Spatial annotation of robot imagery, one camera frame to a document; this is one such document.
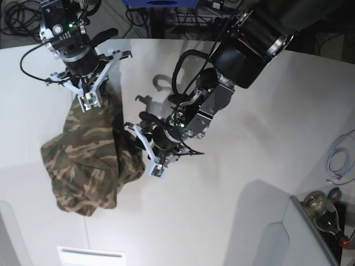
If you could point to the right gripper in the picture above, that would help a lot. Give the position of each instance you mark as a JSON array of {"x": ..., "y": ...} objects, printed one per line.
[{"x": 82, "y": 61}]

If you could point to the clear plastic bottle red cap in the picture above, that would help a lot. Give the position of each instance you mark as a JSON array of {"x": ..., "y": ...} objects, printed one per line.
[{"x": 324, "y": 215}]

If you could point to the blue box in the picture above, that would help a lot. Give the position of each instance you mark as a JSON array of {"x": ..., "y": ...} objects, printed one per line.
[{"x": 161, "y": 3}]

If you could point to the camouflage t-shirt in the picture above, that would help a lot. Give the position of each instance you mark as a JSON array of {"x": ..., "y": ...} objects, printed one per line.
[{"x": 92, "y": 159}]

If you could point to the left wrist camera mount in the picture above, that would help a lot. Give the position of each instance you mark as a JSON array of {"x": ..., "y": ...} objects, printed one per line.
[{"x": 158, "y": 164}]

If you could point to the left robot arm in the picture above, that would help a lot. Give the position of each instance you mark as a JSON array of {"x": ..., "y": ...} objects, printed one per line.
[{"x": 246, "y": 45}]

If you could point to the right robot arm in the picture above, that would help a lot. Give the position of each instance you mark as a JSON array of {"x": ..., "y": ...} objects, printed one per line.
[{"x": 63, "y": 32}]

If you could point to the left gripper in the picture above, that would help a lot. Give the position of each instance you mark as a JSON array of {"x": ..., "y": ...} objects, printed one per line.
[{"x": 163, "y": 142}]

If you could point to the black perforated tray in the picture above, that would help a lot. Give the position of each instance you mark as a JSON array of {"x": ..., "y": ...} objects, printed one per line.
[{"x": 330, "y": 239}]

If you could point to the green tape roll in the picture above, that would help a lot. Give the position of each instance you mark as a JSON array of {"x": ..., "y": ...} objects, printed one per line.
[{"x": 335, "y": 194}]

